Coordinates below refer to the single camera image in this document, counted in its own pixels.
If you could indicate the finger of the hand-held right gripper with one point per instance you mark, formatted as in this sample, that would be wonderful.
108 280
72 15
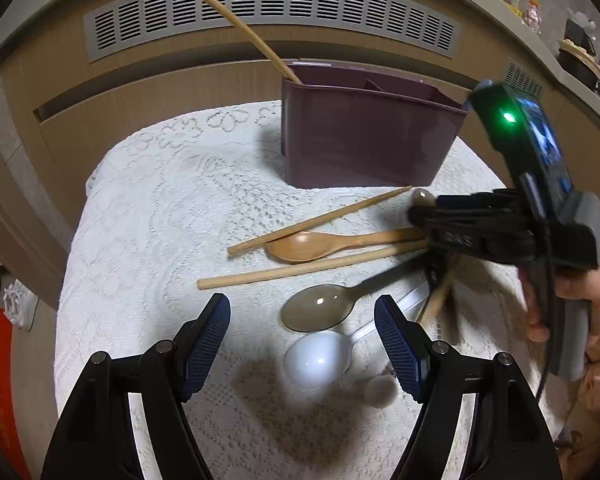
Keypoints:
470 210

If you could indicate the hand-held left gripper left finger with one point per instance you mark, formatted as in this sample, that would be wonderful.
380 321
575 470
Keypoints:
207 345

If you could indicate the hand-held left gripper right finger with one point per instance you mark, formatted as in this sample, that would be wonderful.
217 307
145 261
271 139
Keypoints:
397 350

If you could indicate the small white spoon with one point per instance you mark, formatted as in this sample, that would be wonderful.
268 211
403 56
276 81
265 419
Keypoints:
380 390

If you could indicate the metal spoon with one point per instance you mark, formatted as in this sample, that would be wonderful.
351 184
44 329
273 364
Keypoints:
422 197

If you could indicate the wooden chopstick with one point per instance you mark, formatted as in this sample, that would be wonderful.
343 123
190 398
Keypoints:
250 35
290 271
436 300
330 216

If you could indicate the large white plastic spoon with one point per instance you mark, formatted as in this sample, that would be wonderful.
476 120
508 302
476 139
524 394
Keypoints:
315 360

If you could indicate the translucent grey plastic spoon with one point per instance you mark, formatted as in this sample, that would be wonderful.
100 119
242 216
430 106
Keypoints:
315 307

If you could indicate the purple plastic utensil holder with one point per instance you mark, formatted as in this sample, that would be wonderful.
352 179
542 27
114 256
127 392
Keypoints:
360 140

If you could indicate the wooden spoon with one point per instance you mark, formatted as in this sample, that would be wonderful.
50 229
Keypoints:
300 247

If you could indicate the short grey vent grille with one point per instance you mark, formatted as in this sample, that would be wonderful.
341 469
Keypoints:
522 80

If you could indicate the black tub beige lid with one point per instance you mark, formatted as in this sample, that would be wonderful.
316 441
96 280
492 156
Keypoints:
580 67

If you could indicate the white lace tablecloth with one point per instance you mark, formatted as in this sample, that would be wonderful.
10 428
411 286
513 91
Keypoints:
155 260

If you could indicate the clear bottle orange cap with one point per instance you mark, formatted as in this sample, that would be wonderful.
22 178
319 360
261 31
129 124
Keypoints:
532 17

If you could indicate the black box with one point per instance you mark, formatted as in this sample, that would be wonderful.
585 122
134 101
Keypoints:
577 32

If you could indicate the yellow toy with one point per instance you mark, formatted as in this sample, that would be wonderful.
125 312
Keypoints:
512 5

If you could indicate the white flower ornament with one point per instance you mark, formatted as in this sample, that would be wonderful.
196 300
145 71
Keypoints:
582 17

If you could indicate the white crumpled object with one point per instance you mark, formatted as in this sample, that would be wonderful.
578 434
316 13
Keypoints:
20 305

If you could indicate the red cloth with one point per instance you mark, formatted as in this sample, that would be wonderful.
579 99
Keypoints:
0 400

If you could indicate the wood panel counter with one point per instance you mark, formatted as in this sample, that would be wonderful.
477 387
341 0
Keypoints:
180 85

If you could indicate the long grey vent grille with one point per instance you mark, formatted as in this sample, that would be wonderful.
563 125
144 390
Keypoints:
260 5

